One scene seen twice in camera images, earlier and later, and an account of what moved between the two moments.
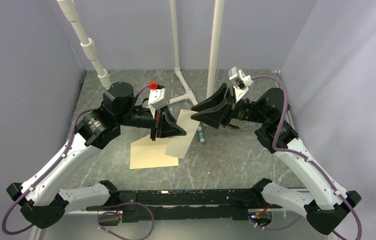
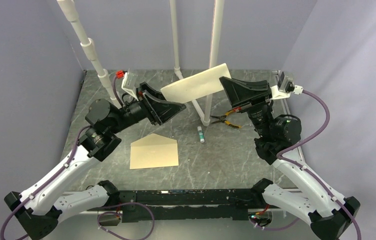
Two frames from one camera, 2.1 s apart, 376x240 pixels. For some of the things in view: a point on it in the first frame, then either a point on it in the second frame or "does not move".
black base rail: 221,204 does not move
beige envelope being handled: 177,146 to 207,82
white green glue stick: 201,134 does not move
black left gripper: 165,125 to 153,104
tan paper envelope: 145,153 does not move
